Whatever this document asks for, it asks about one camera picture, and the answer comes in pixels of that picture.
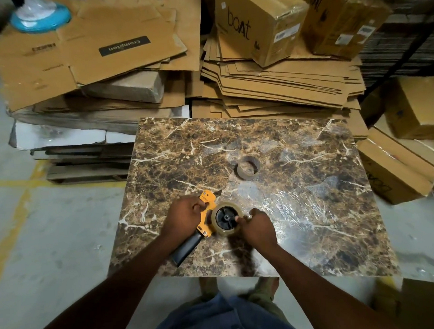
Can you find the person's right hand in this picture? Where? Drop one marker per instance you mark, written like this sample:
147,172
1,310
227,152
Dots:
258,230

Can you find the person's left hand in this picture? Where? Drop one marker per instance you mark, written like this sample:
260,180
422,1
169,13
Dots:
181,217

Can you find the person's right fingers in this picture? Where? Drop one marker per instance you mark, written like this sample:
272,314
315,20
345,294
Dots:
244,218

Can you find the person's left thumb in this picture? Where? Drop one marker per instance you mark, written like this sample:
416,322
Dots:
199,205

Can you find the clear packing tape roll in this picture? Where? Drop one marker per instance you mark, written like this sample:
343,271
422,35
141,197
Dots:
219,230

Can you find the person's right forearm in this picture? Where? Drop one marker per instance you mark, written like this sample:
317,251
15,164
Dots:
313,290

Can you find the person's left forearm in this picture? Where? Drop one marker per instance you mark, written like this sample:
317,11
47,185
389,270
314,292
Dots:
118,294

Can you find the empty cardboard tape core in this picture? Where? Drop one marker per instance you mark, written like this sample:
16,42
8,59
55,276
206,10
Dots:
243,173

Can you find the olive right shoe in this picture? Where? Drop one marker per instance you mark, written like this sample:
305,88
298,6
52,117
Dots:
264,292

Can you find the olive shoe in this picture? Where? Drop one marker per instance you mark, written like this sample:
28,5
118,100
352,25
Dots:
209,288
264,292

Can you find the olive left shoe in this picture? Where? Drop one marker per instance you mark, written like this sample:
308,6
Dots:
209,288

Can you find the blue jeans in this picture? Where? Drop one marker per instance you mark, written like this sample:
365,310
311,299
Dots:
222,317

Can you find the wooden pallet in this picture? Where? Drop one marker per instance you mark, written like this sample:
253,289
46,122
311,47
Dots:
87,167

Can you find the grey plastic-wrapped block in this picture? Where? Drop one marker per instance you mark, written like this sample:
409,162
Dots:
127,87

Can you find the stack of flattened cardboard sheets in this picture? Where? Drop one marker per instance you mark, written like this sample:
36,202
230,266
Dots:
288,82

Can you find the white flat boards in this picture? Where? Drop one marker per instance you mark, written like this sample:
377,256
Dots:
59,136

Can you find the taped long cardboard box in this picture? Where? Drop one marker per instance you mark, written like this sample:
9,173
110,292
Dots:
394,167

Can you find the plastic-wrapped printed cardboard box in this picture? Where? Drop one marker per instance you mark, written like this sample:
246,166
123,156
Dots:
258,24

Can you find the flattened cardboard box black label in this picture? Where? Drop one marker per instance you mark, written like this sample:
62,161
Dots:
92,42

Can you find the plain brown cardboard box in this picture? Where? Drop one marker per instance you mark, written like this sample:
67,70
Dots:
426,304

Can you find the small closed cardboard box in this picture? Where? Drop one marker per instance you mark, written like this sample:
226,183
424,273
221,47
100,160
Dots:
414,107

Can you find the plastic-wrapped cardboard box white label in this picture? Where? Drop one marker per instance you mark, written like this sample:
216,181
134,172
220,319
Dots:
343,21

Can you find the dark rack of cardboard sheets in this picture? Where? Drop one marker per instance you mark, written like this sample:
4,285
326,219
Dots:
397,46

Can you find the blue and white fan base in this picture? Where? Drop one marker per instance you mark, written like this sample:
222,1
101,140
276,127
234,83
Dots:
39,16

